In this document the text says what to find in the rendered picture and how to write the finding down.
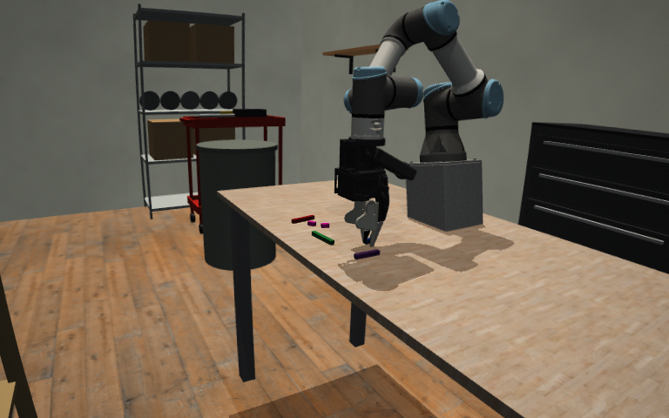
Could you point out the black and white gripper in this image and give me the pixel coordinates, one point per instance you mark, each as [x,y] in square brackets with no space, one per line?
[360,179]

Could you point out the dark red rod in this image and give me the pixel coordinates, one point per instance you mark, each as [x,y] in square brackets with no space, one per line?
[301,219]

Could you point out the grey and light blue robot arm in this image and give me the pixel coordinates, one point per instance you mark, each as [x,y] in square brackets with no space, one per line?
[373,93]

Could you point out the purple rod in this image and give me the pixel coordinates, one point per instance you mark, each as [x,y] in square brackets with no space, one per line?
[366,254]

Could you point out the green rod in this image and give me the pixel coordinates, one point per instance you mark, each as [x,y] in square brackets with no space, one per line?
[323,238]

